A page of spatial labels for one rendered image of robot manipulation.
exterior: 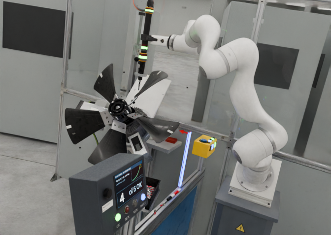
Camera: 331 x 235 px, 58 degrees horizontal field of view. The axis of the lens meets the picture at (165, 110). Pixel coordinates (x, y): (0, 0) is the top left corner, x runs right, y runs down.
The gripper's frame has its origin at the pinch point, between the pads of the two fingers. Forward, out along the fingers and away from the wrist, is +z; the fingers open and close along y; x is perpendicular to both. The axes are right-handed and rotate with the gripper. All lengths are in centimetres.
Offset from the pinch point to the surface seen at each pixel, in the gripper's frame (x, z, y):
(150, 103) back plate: -43, 7, 30
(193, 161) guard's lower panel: -92, -19, 70
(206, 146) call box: -57, -40, 21
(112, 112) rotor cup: -44.6, 11.2, -7.5
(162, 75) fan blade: -20.6, -6.2, 14.3
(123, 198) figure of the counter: -48, -42, -72
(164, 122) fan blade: -45.1, -17.3, 3.9
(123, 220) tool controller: -54, -44, -73
